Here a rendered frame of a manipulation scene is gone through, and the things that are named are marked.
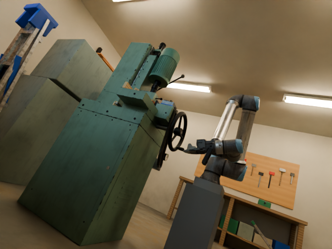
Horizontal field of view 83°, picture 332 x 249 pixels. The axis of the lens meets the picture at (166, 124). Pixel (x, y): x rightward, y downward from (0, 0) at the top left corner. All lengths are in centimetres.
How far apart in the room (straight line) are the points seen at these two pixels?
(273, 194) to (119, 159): 376
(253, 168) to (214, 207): 306
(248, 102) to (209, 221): 99
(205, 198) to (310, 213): 320
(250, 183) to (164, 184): 195
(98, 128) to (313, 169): 427
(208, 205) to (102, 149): 92
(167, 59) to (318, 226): 396
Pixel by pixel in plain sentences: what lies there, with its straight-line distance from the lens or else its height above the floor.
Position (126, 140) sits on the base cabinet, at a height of 59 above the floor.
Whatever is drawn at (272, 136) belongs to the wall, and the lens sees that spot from 491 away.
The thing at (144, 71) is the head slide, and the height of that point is 123.
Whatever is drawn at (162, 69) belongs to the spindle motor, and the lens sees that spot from 160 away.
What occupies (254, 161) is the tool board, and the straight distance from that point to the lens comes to 464.
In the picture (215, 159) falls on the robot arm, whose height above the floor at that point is 83.
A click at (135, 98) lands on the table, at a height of 84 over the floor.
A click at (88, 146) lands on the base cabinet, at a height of 47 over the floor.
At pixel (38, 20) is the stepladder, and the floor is 106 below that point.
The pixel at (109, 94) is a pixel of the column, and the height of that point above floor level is 93.
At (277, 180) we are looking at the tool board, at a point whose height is 150.
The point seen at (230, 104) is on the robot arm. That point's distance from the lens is 167.
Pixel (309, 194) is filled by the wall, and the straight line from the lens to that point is 468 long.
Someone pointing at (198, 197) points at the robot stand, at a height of 47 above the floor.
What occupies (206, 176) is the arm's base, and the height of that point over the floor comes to 67.
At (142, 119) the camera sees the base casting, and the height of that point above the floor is 75.
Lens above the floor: 39
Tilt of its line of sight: 19 degrees up
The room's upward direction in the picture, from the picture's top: 23 degrees clockwise
